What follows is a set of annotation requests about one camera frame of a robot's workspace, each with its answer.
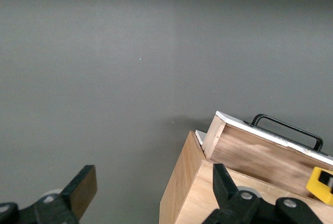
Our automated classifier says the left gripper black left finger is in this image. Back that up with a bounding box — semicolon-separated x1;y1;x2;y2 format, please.
34;164;98;224

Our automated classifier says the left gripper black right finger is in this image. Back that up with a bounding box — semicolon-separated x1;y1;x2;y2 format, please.
204;163;261;224

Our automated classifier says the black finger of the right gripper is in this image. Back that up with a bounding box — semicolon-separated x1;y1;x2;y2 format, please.
319;169;333;189

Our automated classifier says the yellow block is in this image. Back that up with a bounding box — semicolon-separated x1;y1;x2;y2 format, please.
305;166;333;206

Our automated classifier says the white drawer with handle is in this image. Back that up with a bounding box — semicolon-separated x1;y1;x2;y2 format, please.
202;110;333;199

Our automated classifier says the black drawer handle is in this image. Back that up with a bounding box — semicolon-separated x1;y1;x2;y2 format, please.
244;113;329;157

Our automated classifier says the wooden drawer cabinet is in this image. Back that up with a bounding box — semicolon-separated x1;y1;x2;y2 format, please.
159;130;333;224

